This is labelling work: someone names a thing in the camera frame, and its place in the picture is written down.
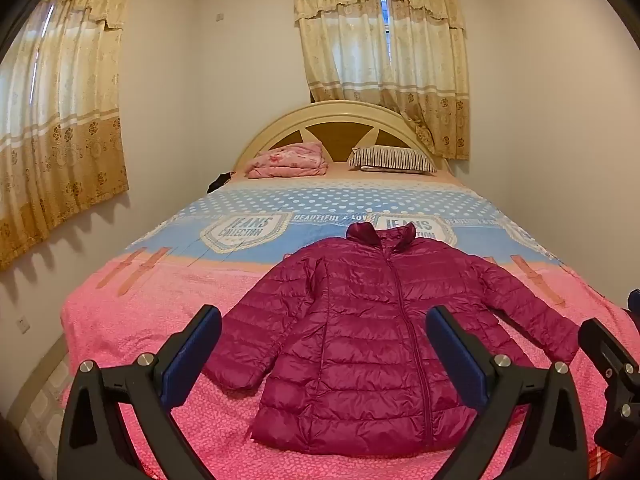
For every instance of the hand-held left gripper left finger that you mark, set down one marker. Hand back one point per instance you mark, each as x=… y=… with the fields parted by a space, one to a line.
x=189 y=360

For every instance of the narrow beige floral curtain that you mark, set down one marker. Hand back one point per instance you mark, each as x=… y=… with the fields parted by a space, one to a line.
x=380 y=70

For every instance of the cream wooden bed headboard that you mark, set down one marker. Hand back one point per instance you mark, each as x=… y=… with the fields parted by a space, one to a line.
x=280 y=122

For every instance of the dark cloth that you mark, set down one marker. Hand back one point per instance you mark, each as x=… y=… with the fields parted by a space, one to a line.
x=219 y=182

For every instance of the striped pillow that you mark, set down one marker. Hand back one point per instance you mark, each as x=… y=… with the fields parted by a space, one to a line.
x=392 y=158

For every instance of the bed with patterned cover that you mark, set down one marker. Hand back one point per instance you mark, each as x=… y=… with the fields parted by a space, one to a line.
x=280 y=205

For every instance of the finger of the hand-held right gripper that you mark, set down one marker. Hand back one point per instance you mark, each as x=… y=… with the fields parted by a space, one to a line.
x=617 y=350
x=636 y=299

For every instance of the folded pink floral blanket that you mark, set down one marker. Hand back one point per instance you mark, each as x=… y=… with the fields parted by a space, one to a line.
x=290 y=160

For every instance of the cream padded bed frame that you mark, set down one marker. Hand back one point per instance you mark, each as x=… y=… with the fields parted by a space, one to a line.
x=45 y=410

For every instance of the white wall socket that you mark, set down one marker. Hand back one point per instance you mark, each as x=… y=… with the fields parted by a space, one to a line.
x=22 y=324

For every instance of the wide beige floral curtain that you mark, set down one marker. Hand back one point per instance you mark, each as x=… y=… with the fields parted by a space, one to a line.
x=60 y=110

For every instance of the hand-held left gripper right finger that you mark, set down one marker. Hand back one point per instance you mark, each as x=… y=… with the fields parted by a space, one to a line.
x=460 y=355

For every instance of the magenta puffer jacket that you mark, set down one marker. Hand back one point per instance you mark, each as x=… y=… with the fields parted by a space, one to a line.
x=360 y=320

